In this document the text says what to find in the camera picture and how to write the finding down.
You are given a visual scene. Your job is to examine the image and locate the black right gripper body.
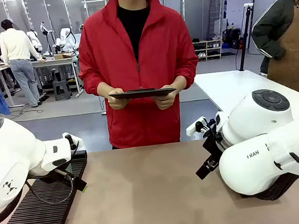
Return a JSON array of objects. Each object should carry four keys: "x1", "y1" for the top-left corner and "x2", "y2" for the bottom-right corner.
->
[{"x1": 201, "y1": 132, "x2": 227, "y2": 165}]

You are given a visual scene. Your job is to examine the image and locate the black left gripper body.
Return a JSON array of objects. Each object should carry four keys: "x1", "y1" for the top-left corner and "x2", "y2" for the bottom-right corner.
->
[{"x1": 51, "y1": 165, "x2": 77, "y2": 186}]

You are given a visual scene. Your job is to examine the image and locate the black clipboard with paper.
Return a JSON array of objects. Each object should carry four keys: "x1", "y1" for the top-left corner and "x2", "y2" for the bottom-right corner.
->
[{"x1": 107, "y1": 85, "x2": 177, "y2": 102}]

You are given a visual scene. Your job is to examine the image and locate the left forearm in red sleeve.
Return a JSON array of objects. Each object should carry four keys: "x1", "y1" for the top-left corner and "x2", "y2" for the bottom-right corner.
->
[{"x1": 172, "y1": 55, "x2": 203, "y2": 92}]

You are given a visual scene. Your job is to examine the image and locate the right forearm in red sleeve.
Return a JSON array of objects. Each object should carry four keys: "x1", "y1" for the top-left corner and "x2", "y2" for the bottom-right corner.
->
[{"x1": 78, "y1": 65, "x2": 111, "y2": 98}]

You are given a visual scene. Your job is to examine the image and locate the black slotted PCB rack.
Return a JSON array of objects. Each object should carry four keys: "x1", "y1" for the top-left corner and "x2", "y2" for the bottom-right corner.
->
[{"x1": 0, "y1": 150, "x2": 95, "y2": 224}]

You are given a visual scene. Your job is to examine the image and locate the person's left hand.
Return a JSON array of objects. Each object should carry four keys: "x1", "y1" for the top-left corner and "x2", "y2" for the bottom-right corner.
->
[{"x1": 152, "y1": 84, "x2": 180, "y2": 111}]

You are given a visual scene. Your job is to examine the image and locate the person's right hand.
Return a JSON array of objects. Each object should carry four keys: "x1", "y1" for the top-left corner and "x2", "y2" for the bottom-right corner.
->
[{"x1": 106, "y1": 86, "x2": 132, "y2": 111}]

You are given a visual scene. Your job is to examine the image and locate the large white table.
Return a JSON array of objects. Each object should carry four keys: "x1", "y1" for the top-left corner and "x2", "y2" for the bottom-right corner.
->
[{"x1": 192, "y1": 63, "x2": 299, "y2": 129}]

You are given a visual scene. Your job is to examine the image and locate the grey step stool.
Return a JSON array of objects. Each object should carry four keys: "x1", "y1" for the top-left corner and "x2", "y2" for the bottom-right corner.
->
[{"x1": 52, "y1": 78, "x2": 73, "y2": 102}]

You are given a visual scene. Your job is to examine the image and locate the wooden shoe shelf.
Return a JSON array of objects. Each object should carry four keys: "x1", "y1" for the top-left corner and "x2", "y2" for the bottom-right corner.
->
[{"x1": 192, "y1": 38, "x2": 225, "y2": 62}]

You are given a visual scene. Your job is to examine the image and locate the white background desk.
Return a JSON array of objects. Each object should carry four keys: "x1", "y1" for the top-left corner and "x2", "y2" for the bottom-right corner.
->
[{"x1": 30, "y1": 54, "x2": 84, "y2": 103}]

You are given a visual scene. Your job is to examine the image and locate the black stand pole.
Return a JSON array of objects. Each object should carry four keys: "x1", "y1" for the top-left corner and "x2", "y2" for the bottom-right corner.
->
[{"x1": 232, "y1": 2, "x2": 261, "y2": 71}]

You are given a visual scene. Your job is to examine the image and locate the flat cardboard box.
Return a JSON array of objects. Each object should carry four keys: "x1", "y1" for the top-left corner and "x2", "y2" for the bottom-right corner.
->
[{"x1": 53, "y1": 52, "x2": 75, "y2": 61}]

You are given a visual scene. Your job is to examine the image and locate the person in red jacket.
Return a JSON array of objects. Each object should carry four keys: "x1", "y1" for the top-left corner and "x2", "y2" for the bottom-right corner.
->
[{"x1": 70, "y1": 0, "x2": 208, "y2": 153}]

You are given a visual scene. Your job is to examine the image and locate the man in white sweater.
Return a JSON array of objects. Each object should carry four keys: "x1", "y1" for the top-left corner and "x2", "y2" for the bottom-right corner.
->
[{"x1": 0, "y1": 15, "x2": 51, "y2": 111}]

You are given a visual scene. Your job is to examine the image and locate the person in brown apron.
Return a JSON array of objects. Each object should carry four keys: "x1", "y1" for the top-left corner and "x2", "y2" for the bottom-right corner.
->
[{"x1": 247, "y1": 0, "x2": 299, "y2": 98}]

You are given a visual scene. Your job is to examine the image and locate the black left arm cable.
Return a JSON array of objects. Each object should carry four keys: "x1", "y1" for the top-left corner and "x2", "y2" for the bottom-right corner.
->
[{"x1": 24, "y1": 167, "x2": 78, "y2": 208}]

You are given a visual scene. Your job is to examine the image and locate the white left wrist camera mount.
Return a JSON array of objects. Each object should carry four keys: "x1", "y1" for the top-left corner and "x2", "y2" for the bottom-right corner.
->
[{"x1": 62, "y1": 130, "x2": 85, "y2": 152}]

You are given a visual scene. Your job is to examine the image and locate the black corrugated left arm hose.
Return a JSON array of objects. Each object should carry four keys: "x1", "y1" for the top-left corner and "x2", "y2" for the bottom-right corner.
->
[{"x1": 0, "y1": 190, "x2": 28, "y2": 224}]

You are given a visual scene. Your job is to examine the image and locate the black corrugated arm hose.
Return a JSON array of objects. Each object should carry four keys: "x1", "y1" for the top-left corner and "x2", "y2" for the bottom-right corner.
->
[
  {"x1": 0, "y1": 190, "x2": 28, "y2": 224},
  {"x1": 237, "y1": 163, "x2": 299, "y2": 204}
]

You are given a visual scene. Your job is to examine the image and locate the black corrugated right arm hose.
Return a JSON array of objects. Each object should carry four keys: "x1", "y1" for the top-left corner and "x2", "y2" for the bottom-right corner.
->
[{"x1": 237, "y1": 163, "x2": 299, "y2": 204}]

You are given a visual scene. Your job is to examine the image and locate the black floor cable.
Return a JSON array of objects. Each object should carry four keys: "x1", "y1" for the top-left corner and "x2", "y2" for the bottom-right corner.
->
[{"x1": 4, "y1": 102, "x2": 45, "y2": 120}]

